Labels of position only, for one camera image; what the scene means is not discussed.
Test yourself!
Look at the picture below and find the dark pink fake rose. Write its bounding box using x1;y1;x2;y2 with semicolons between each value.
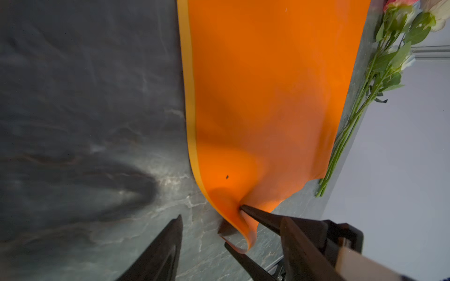
316;1;417;197

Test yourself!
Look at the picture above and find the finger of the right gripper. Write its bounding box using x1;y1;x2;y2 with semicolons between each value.
225;242;276;281
240;205;328;246

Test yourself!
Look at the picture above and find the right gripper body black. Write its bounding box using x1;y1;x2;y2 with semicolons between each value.
279;217;419;281

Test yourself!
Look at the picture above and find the white fake rose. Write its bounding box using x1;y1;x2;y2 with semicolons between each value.
364;44;415;103

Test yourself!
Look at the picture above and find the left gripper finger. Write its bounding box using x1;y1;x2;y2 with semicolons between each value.
117;215;183;281

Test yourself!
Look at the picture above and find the orange wrapping paper sheet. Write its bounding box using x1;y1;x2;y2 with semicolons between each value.
177;1;370;247

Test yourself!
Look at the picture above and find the cream fake rose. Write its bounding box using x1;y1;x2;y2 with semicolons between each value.
323;0;450;190

